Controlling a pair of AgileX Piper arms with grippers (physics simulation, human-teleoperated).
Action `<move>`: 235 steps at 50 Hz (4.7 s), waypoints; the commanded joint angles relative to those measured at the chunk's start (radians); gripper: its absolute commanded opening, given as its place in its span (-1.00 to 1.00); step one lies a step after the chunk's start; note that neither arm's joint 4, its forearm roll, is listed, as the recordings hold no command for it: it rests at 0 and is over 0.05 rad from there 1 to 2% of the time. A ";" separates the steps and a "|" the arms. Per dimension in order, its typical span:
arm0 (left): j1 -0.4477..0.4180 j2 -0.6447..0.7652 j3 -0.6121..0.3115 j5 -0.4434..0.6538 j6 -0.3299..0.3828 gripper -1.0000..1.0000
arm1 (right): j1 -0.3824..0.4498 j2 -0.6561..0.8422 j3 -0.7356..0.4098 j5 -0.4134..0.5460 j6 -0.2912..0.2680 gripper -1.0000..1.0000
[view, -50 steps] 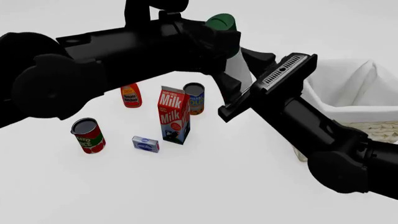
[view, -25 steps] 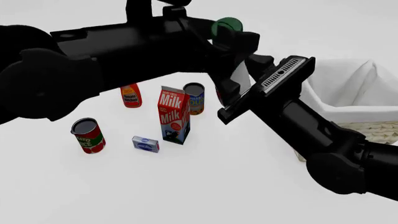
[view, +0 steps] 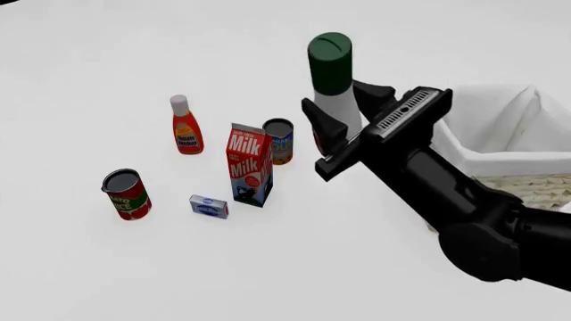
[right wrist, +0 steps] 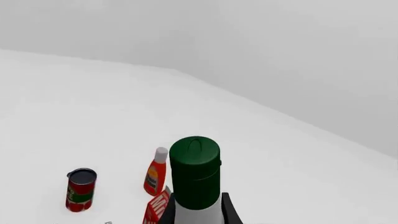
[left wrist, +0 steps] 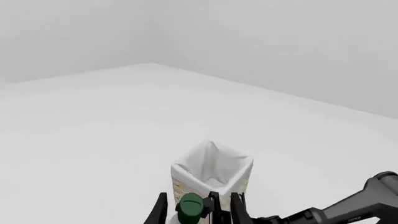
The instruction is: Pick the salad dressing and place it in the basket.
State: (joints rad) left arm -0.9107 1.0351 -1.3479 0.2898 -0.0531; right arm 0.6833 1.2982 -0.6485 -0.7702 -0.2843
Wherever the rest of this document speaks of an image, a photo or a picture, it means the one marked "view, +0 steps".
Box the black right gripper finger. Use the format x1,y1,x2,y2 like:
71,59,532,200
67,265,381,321
301,96,350,158
352,78,396,123

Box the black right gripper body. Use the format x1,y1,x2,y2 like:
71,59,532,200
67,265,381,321
314,86,454,183

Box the green-capped white dressing bottle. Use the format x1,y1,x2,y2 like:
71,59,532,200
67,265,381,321
307,31,363,152

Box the white-lined woven basket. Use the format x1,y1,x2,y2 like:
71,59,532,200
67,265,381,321
426,83,571,233

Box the blue and orange soup tin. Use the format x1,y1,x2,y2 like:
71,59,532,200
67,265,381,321
261,118,295,166

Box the red milk carton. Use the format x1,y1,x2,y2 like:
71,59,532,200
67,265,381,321
226,122,275,209

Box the red ketchup bottle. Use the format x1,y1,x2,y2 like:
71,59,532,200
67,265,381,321
169,94,205,155

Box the small blue-grey printed box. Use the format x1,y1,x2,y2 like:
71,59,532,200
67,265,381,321
188,193,230,220

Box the red and green sauce tin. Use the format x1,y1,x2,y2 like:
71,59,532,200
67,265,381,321
100,168,153,222

